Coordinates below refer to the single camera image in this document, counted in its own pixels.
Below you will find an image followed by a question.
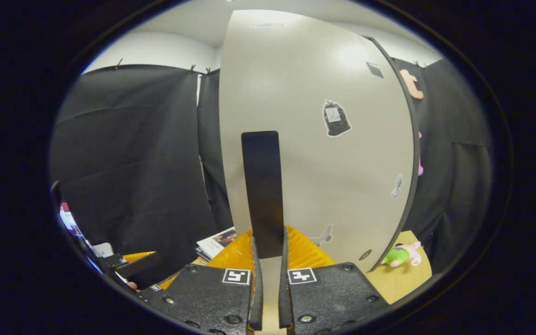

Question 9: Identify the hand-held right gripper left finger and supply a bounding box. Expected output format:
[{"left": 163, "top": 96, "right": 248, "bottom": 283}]
[{"left": 161, "top": 230, "right": 265, "bottom": 335}]

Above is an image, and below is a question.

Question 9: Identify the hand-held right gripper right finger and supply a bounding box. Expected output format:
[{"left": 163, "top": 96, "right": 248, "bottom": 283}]
[{"left": 278, "top": 226, "right": 390, "bottom": 335}]

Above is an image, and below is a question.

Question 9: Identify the black cabinet door handle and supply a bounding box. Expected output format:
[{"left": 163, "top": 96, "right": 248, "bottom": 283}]
[{"left": 241, "top": 131, "right": 285, "bottom": 259}]

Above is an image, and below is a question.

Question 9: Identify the printed magazine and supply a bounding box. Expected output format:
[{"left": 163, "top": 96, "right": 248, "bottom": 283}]
[{"left": 196, "top": 227, "right": 237, "bottom": 262}]

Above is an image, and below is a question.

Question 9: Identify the green pink plush toy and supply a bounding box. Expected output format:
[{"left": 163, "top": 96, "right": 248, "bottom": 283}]
[{"left": 381, "top": 241, "right": 422, "bottom": 268}]

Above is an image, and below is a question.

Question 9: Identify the black backdrop cloth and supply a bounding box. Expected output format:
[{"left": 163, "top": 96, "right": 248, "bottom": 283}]
[
  {"left": 389, "top": 58, "right": 494, "bottom": 275},
  {"left": 49, "top": 64, "right": 234, "bottom": 284}
]

